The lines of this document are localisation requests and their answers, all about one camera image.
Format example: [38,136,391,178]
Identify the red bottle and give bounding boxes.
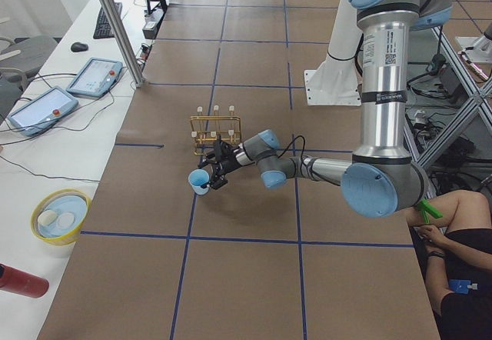
[1,264,49,298]

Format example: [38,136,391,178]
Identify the near blue teach pendant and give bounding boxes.
[7,86,78,137]

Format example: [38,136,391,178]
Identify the light blue plastic cup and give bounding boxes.
[188,169,210,195]

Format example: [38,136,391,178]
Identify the green clip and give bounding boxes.
[415,199,443,225]

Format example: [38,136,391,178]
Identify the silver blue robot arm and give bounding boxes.
[199,0,452,218]

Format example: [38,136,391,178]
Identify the grey office chair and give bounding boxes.
[1,35,58,117]

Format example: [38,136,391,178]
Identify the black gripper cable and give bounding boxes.
[276,135,320,179]

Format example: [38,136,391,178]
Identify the far blue teach pendant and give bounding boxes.
[66,57,123,98]

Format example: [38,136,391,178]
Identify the gold wire cup holder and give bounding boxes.
[190,105,242,155]

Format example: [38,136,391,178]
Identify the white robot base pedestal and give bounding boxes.
[304,0,362,106]

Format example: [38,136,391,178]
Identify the seated person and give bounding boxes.
[399,190,491,339]

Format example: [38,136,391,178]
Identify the yellow bowl with blue plate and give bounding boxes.
[30,188,91,246]

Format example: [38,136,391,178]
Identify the black computer mouse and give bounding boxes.
[70,42,88,52]

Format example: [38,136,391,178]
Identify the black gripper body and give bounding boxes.
[210,141,241,176]

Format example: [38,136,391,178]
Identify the aluminium frame post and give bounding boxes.
[99,0,145,88]

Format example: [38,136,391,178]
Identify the black keyboard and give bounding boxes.
[93,8,115,39]

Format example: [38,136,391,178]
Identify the blue teach pendant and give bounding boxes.
[7,86,78,137]
[66,57,123,98]

